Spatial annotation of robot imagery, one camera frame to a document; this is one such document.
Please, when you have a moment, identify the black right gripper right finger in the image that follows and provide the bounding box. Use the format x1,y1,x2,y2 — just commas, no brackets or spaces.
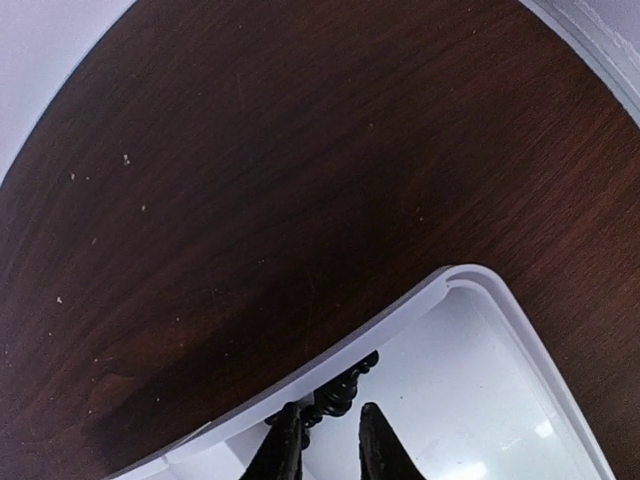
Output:
358,402,425,480

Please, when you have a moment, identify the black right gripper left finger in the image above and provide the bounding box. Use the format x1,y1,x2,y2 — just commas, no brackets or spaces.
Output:
242,402,303,480

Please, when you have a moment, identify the white plastic divided tray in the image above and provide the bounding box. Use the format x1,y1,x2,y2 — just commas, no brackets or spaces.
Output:
117,264,613,479

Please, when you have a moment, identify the black chess knight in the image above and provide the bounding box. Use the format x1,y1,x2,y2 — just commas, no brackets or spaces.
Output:
292,350,380,450

